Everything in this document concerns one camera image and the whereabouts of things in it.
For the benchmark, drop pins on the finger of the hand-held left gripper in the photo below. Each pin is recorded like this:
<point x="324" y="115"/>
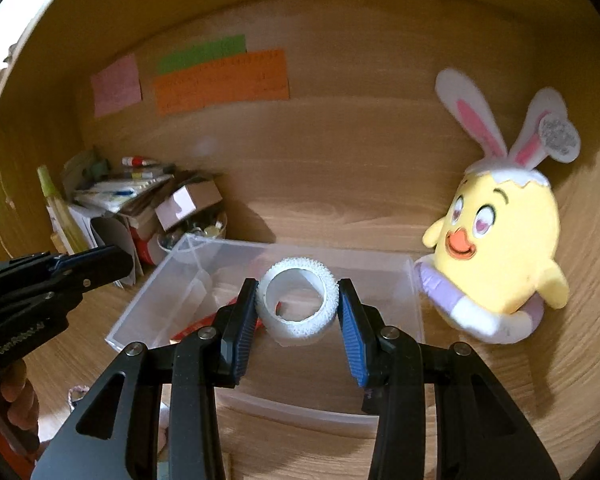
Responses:
<point x="112" y="265"/>
<point x="80" y="260"/>

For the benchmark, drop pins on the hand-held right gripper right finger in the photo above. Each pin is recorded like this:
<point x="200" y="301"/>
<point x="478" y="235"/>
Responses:
<point x="352" y="330"/>

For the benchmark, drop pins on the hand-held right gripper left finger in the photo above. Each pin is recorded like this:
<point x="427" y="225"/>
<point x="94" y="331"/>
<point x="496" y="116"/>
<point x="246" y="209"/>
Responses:
<point x="244" y="345"/>

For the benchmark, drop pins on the white tape roll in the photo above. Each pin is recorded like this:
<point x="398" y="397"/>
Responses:
<point x="300" y="332"/>

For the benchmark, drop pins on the clear plastic box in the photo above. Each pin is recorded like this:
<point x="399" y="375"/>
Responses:
<point x="380" y="285"/>

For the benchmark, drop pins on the person's left hand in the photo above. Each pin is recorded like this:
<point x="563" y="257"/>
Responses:
<point x="17" y="400"/>

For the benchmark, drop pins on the red white carton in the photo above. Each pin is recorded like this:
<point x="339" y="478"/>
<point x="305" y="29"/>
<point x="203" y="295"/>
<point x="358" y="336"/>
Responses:
<point x="147" y="250"/>

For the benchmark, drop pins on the red packet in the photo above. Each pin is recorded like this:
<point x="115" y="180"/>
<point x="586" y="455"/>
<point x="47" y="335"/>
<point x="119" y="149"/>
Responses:
<point x="192" y="332"/>

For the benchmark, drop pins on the yellow green bottle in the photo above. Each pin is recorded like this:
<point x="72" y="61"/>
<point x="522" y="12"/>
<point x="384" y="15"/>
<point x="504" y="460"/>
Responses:
<point x="55" y="205"/>

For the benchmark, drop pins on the stack of papers and books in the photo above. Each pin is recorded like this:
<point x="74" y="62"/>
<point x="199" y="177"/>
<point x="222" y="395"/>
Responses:
<point x="115" y="195"/>

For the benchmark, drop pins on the glass bowl of trinkets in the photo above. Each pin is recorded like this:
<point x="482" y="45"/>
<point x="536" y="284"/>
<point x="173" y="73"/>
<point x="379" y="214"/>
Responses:
<point x="200" y="232"/>

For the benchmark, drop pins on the dark green small object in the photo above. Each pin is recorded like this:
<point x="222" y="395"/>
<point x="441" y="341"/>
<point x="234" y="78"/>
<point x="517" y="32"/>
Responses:
<point x="101" y="166"/>

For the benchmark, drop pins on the small cardboard box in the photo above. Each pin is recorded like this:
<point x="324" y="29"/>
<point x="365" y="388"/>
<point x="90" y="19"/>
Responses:
<point x="190" y="202"/>

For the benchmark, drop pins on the red white glue stick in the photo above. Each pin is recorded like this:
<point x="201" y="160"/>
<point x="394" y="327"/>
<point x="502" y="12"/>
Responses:
<point x="140" y="161"/>

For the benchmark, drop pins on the yellow chick plush toy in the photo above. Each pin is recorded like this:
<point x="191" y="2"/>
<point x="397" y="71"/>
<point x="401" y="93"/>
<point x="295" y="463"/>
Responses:
<point x="500" y="240"/>

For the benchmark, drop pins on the pink sticky note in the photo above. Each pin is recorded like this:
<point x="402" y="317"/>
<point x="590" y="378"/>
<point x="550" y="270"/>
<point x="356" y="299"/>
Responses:
<point x="116" y="85"/>

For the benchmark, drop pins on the orange sticky note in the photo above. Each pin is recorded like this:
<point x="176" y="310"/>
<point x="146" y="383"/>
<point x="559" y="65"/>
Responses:
<point x="220" y="85"/>

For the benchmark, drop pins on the green sticky note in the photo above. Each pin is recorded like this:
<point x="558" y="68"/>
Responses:
<point x="200" y="55"/>

